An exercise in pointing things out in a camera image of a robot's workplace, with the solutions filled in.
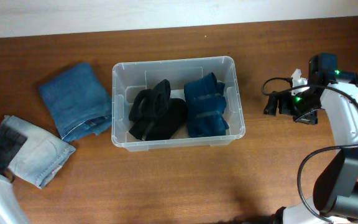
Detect blue garment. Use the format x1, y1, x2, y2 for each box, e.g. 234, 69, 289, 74
184, 72, 229, 138

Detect black garment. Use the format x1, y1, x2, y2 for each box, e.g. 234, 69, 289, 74
129, 98, 188, 141
129, 79, 171, 122

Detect dark blue jeans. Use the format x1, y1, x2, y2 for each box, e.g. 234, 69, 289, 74
39, 63, 112, 142

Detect light grey jeans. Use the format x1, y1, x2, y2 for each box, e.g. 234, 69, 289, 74
0, 115, 76, 189

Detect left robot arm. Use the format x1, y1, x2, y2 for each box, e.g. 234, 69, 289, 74
0, 124, 30, 223

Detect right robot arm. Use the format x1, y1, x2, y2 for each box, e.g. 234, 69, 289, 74
264, 53, 358, 223

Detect white label in bin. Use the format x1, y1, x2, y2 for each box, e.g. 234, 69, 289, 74
170, 89, 185, 100

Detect clear plastic storage bin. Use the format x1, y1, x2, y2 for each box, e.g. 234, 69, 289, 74
111, 56, 246, 152

